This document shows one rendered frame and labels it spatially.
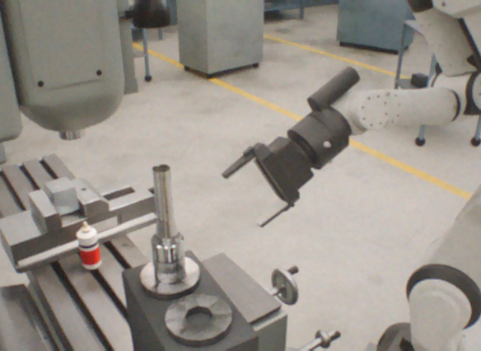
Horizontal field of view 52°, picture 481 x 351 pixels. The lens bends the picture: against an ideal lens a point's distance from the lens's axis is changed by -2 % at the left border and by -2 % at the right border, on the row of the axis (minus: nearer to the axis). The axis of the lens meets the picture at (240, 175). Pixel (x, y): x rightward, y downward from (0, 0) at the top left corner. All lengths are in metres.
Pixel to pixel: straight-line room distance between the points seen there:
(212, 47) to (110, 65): 4.60
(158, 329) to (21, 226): 0.57
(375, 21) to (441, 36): 5.85
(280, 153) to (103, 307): 0.47
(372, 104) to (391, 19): 5.93
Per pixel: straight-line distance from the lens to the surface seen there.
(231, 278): 1.37
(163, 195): 0.67
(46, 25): 0.79
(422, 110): 0.96
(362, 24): 6.92
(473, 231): 0.94
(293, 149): 0.83
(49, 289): 1.10
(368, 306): 2.48
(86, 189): 1.20
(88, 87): 0.83
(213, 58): 5.46
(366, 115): 0.85
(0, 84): 0.77
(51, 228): 1.15
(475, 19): 0.81
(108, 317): 1.01
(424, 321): 1.02
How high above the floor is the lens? 1.64
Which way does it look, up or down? 28 degrees down
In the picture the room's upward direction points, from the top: straight up
